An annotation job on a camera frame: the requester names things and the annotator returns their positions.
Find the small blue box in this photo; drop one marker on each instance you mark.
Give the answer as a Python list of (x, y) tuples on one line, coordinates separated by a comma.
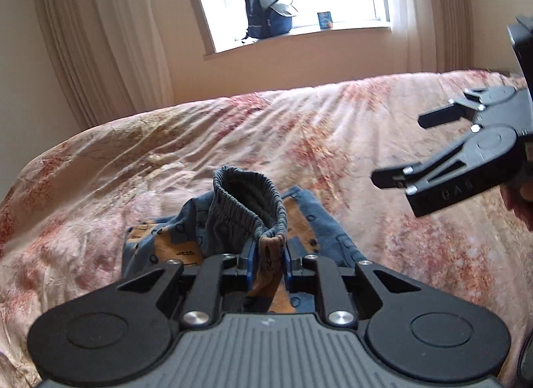
[(325, 20)]

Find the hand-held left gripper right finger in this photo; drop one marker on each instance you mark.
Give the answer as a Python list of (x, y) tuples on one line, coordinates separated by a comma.
[(287, 265)]

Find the dark blue backpack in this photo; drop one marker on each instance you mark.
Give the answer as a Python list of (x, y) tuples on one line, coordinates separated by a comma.
[(266, 13)]

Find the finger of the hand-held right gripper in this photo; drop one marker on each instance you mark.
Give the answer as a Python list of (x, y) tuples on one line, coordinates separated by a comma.
[(441, 115), (416, 175)]

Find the blue patterned pants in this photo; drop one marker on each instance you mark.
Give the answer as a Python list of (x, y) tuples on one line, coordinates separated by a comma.
[(250, 200)]

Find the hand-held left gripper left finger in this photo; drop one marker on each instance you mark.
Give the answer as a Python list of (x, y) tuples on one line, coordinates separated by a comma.
[(249, 264)]

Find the floral pink bed sheet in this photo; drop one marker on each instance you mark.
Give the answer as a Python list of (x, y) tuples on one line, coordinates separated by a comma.
[(333, 129)]

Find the cream curtain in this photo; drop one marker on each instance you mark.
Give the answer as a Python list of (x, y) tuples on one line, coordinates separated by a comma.
[(441, 13), (104, 38)]

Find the person's right hand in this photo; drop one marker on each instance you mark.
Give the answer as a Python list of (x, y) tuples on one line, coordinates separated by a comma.
[(520, 204)]

